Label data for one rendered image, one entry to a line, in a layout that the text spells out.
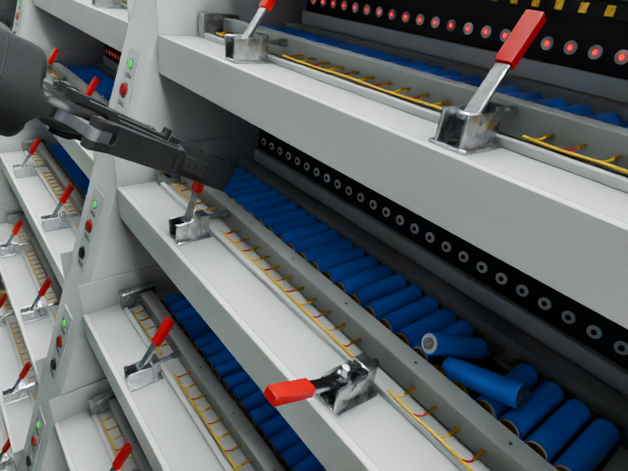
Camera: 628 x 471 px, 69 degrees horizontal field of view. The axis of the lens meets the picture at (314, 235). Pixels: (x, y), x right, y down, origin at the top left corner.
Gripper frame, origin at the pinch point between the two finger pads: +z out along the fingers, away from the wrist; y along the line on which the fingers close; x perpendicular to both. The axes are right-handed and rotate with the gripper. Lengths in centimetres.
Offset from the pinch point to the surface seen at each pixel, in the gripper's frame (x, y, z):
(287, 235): -2.4, 7.6, 9.1
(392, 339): -3.3, 25.9, 6.5
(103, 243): -17.4, -16.0, 2.3
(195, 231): -6.8, 1.0, 2.8
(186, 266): -9.4, 5.2, 0.8
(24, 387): -63, -43, 14
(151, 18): 11.9, -18.5, -3.2
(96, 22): 8.7, -39.9, -2.0
